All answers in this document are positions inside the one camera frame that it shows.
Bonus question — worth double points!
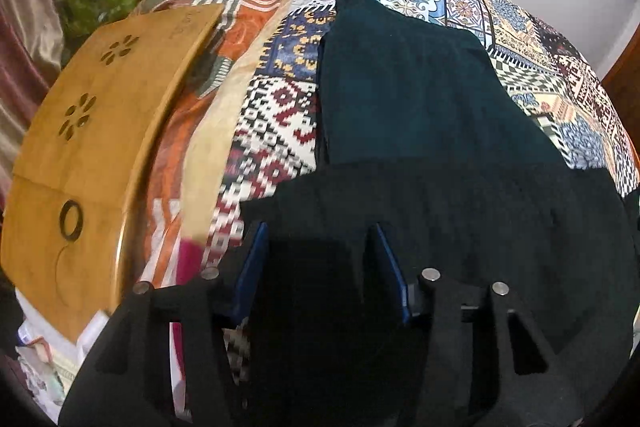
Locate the black pants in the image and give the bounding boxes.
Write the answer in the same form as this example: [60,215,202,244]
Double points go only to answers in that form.
[241,158,639,426]

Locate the pink striped curtain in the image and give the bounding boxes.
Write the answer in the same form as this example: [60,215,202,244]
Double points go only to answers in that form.
[1,0,64,199]

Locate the wooden door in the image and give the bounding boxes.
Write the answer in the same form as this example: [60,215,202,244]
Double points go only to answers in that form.
[603,27,640,150]

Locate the orange striped patterned blanket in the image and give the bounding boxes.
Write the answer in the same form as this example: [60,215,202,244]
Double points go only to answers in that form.
[136,0,292,288]

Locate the patchwork patterned bedspread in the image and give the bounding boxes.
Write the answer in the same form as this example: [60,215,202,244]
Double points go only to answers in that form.
[199,0,640,388]

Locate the wooden lap desk board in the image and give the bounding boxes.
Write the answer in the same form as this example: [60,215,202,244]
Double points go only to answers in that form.
[1,4,222,341]

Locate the folded dark teal garment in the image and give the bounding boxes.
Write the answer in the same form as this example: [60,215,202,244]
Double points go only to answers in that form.
[316,0,565,166]

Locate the white cloth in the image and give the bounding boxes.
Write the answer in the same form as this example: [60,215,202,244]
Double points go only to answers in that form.
[15,289,110,425]

